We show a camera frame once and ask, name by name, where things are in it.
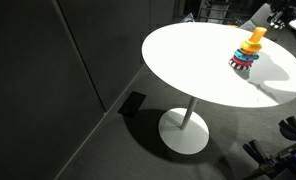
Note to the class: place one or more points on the white table pedestal pole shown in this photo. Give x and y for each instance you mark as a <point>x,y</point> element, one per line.
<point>189,113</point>

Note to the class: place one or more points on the orange stand peg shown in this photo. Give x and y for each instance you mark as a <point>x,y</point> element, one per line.
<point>258,34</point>

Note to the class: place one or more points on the white round table base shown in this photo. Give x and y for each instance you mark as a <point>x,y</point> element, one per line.
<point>184,140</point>

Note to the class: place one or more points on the grey chair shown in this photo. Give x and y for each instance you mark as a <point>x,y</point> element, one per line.
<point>259,18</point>

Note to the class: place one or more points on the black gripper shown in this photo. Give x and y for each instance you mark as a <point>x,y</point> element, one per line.
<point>283,6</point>

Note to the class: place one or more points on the dark metal background rack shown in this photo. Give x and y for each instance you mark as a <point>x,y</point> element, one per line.
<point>214,10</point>

